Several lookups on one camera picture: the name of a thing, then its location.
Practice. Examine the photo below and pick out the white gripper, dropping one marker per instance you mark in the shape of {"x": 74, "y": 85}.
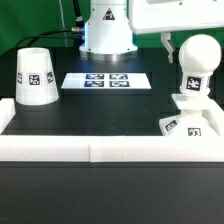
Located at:
{"x": 157, "y": 16}

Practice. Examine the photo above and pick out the white lamp bulb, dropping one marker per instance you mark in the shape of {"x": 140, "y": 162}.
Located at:
{"x": 199, "y": 56}

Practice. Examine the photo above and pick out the white lamp base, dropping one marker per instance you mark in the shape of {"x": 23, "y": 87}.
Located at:
{"x": 190, "y": 121}

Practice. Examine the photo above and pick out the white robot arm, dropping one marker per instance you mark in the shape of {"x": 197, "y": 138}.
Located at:
{"x": 112, "y": 24}

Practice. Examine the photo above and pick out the white lamp shade cone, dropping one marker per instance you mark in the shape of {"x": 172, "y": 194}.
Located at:
{"x": 35, "y": 80}

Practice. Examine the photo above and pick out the white marker tag plate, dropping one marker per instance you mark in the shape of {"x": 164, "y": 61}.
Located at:
{"x": 106, "y": 81}

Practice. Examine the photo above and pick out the white right fence bar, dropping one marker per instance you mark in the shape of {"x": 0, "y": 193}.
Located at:
{"x": 215, "y": 116}

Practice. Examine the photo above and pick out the white fence bar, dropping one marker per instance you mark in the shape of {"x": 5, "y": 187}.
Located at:
{"x": 215, "y": 116}
{"x": 111, "y": 149}
{"x": 7, "y": 112}

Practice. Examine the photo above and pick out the white front fence bar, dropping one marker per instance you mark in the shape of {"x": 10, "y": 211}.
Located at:
{"x": 111, "y": 149}

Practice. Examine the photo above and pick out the white left fence bar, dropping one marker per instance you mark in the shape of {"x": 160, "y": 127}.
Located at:
{"x": 7, "y": 112}

